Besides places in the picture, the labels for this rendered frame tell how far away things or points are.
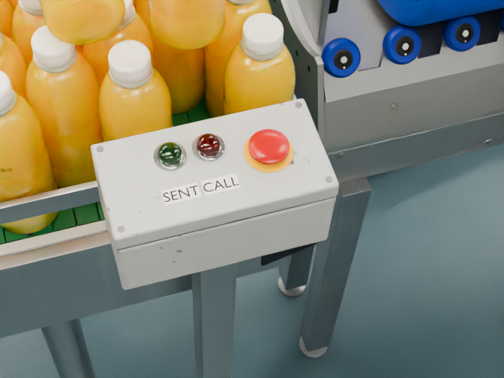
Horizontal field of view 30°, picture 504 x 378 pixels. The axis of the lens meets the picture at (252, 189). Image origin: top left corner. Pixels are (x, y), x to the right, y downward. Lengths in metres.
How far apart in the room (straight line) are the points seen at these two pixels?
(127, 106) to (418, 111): 0.42
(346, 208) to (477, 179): 0.83
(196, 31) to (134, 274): 0.23
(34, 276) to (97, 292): 0.10
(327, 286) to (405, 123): 0.53
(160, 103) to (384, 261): 1.20
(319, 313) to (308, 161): 0.93
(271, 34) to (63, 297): 0.41
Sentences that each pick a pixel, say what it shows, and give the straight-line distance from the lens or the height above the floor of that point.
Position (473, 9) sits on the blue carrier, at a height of 1.04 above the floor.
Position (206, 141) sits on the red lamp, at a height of 1.11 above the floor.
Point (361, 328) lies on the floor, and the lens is 1.97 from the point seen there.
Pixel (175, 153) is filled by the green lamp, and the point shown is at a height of 1.11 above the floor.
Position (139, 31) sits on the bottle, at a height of 1.08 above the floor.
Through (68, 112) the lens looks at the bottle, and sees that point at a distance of 0.93.
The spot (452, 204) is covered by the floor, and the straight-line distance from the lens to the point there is 2.15.
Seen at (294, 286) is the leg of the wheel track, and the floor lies 0.04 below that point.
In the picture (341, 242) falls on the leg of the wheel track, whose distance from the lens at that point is 1.50.
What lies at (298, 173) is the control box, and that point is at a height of 1.10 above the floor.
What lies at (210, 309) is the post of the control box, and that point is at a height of 0.84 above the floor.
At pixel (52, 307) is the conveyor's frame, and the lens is 1.12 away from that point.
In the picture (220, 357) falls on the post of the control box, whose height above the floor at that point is 0.70.
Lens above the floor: 1.79
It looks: 58 degrees down
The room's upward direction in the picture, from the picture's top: 4 degrees clockwise
